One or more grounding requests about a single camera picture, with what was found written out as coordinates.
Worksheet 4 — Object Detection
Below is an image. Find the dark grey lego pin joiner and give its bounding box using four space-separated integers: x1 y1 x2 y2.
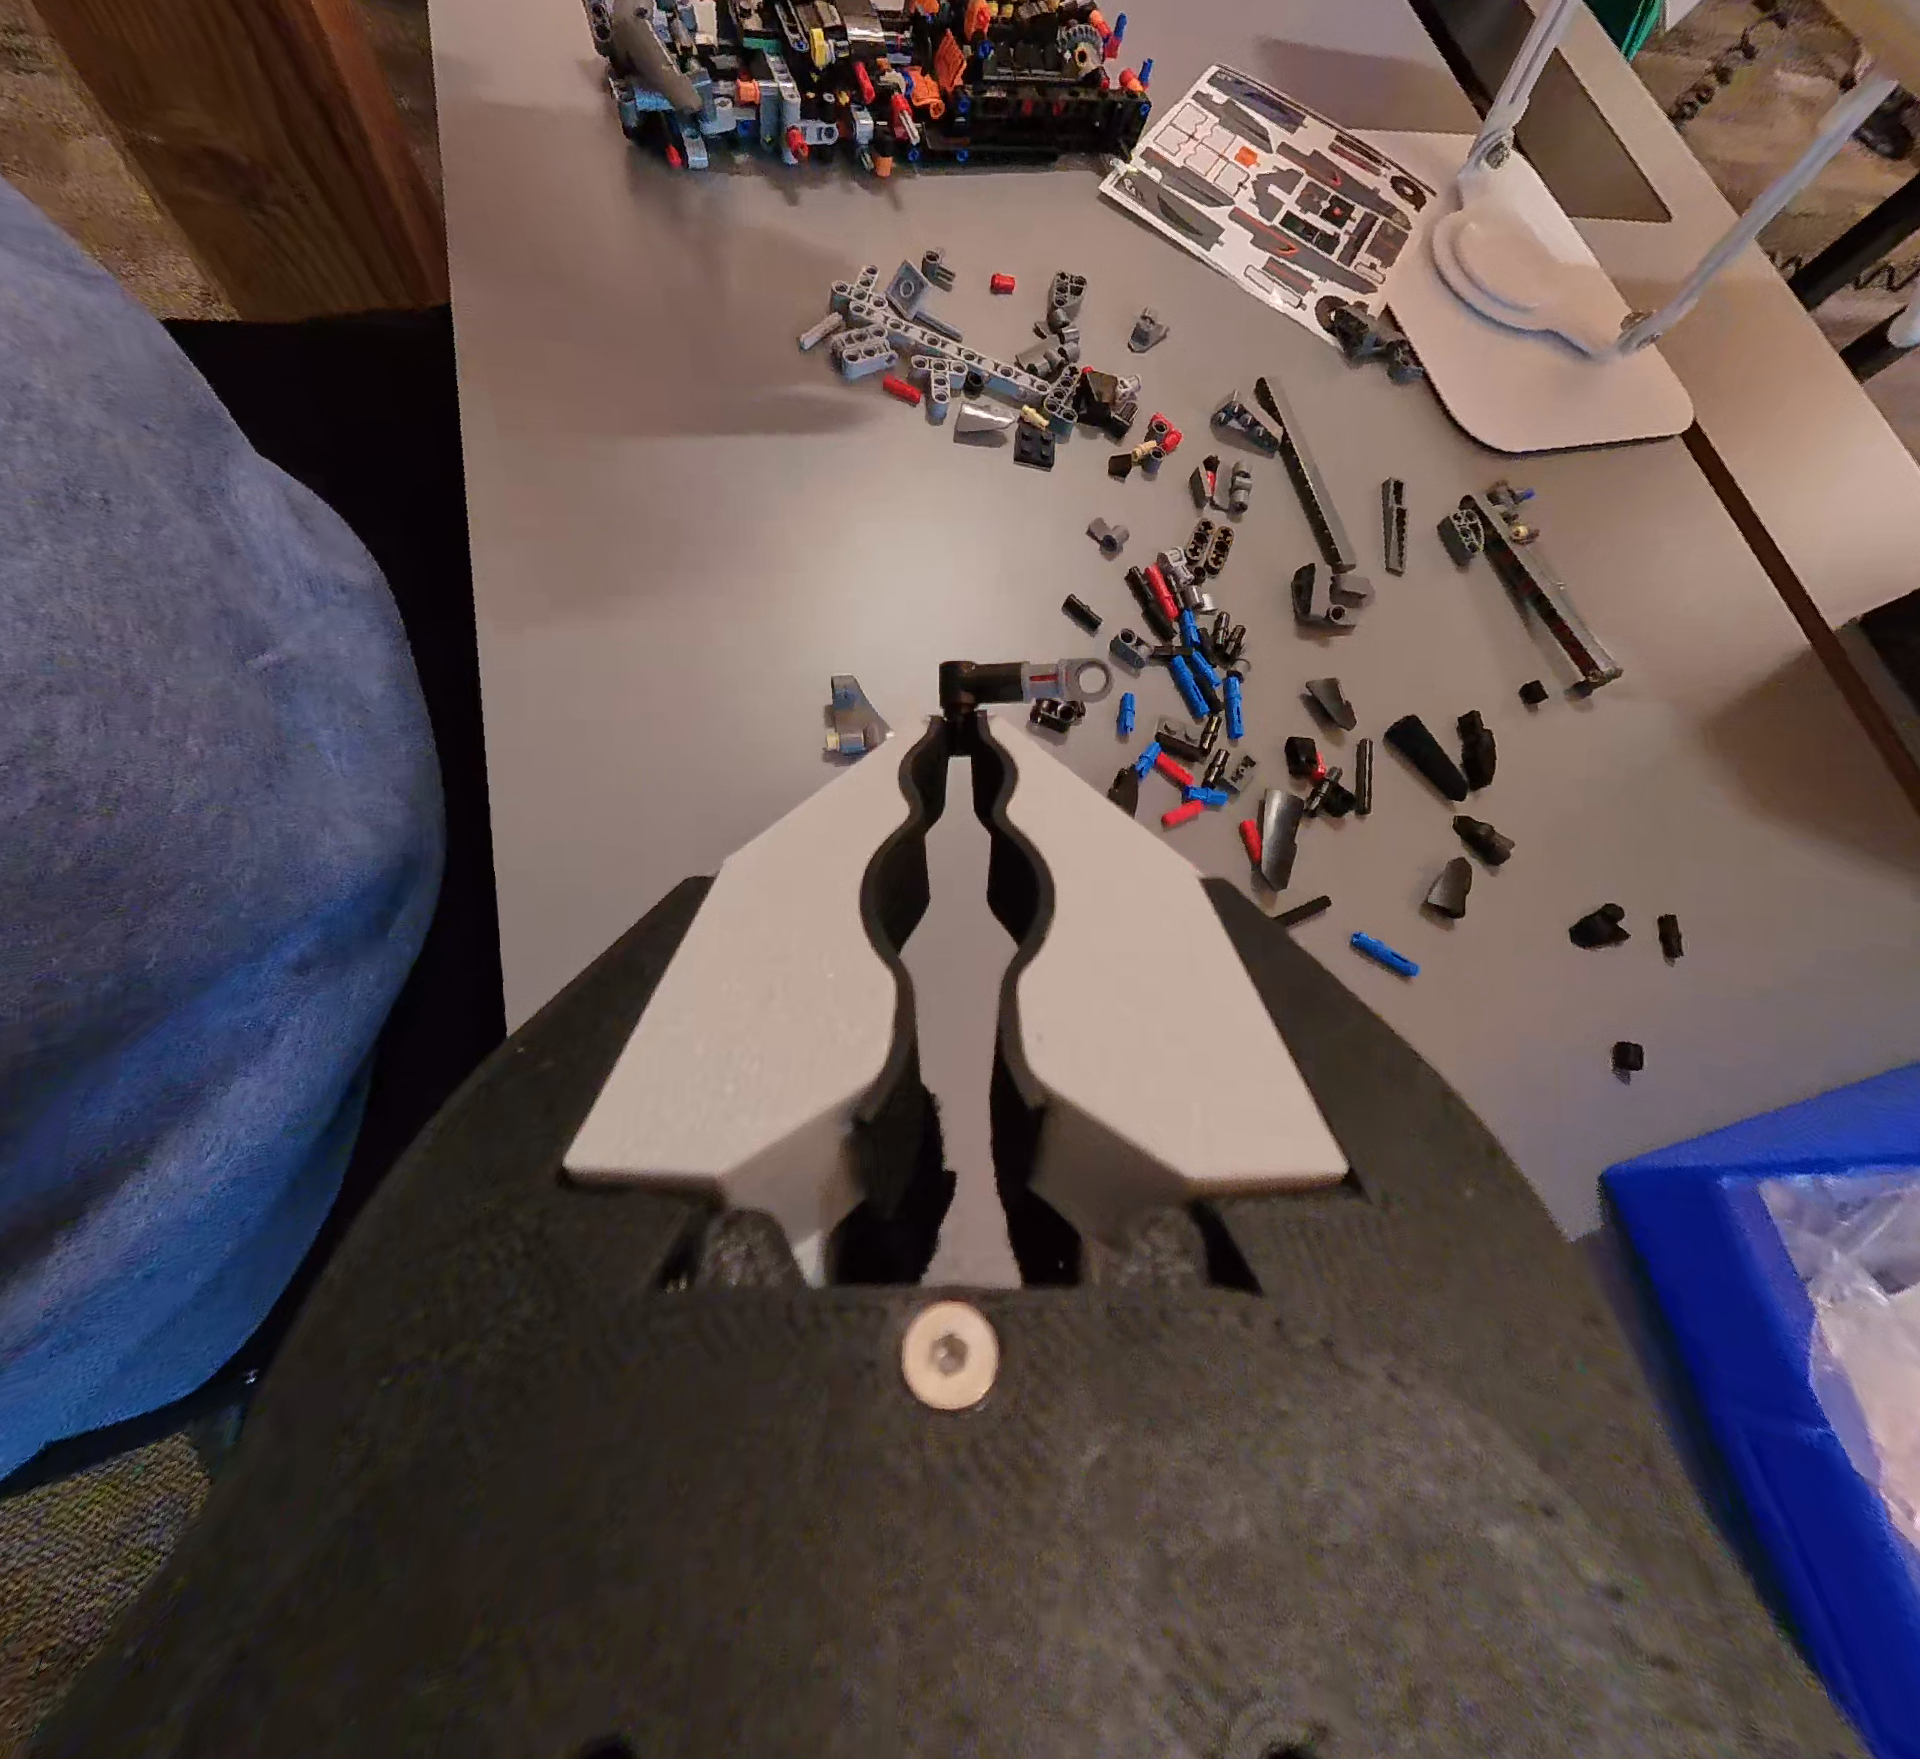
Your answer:
933 656 1114 756

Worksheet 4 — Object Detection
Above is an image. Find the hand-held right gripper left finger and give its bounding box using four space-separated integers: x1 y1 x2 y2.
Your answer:
562 716 962 1288

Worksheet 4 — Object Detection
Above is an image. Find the group of black lego panels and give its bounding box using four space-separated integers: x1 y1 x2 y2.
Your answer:
1251 669 1688 1078

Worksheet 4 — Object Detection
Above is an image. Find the blue plastic bin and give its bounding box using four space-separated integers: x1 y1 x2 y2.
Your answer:
1597 1060 1920 1759

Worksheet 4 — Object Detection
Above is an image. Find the wooden support post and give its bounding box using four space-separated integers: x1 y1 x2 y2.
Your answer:
0 0 448 320

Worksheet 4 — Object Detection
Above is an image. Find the long light grey lego beam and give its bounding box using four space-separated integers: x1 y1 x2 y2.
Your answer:
885 311 1058 418

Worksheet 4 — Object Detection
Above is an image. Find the sticker sheet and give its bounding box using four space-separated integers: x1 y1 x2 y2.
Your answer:
1098 63 1448 342

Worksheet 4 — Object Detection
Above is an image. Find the person's blue clothed torso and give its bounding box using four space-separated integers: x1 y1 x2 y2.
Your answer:
0 174 452 1482

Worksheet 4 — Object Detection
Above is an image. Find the long dark grey lego plate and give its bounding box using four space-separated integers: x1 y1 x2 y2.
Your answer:
1254 376 1362 576

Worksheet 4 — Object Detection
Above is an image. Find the long dark grey lego beam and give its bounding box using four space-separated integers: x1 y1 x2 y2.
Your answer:
1460 480 1624 697

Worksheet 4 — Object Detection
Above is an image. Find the lego car chassis assembly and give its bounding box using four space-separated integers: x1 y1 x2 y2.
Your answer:
578 0 1159 173

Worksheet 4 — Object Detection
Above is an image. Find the white desk stand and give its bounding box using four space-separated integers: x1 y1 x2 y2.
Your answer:
1380 0 1899 459

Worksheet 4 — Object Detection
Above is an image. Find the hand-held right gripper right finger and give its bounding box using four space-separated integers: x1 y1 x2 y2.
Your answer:
974 716 1352 1288

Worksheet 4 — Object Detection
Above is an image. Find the black wheeled cart frame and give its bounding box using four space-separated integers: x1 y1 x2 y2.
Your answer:
1785 109 1920 380

